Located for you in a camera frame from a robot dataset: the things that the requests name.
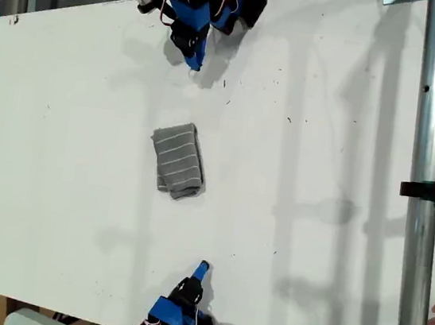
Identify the steel post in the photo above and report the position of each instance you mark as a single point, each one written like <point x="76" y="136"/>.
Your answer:
<point x="432" y="118"/>

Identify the white box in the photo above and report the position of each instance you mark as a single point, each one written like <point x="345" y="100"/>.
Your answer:
<point x="32" y="322"/>

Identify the grey striped towel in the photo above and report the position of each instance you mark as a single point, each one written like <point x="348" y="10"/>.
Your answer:
<point x="178" y="157"/>

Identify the black camera stalk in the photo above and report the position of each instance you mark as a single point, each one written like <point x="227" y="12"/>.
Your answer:
<point x="152" y="5"/>

